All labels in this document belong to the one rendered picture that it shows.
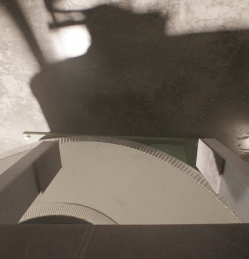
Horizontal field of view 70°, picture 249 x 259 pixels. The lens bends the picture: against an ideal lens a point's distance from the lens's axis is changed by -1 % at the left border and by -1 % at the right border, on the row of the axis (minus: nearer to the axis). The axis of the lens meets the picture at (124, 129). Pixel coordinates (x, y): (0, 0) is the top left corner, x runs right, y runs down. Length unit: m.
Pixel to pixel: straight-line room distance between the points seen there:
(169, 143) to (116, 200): 0.52
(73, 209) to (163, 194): 0.27
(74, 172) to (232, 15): 0.75
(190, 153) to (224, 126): 0.23
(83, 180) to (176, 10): 0.65
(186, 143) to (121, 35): 0.61
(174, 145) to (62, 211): 0.64
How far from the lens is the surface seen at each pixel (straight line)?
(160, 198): 0.58
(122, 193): 0.59
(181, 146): 1.00
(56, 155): 0.16
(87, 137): 0.78
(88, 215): 0.57
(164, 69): 0.79
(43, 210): 0.63
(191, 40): 0.77
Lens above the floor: 0.73
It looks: 49 degrees down
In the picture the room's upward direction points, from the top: 169 degrees counter-clockwise
